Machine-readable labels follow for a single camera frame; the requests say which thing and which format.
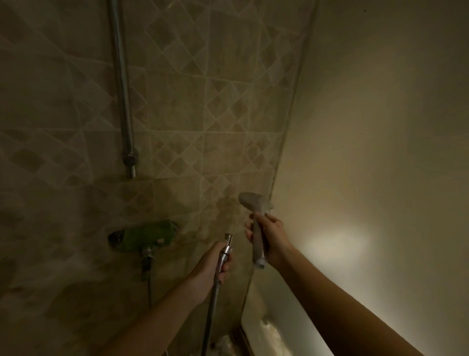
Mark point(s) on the person's right hand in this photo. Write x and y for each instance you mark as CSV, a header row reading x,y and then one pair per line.
x,y
276,242

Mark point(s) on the person's left hand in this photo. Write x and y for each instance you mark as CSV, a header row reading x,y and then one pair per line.
x,y
205,275

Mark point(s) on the green shower mixer valve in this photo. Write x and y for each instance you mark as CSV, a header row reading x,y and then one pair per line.
x,y
146,236

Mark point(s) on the person's right forearm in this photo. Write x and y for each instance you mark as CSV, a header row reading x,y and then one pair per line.
x,y
348,308

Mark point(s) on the chrome shower slide rail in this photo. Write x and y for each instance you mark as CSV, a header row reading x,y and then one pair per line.
x,y
122,91

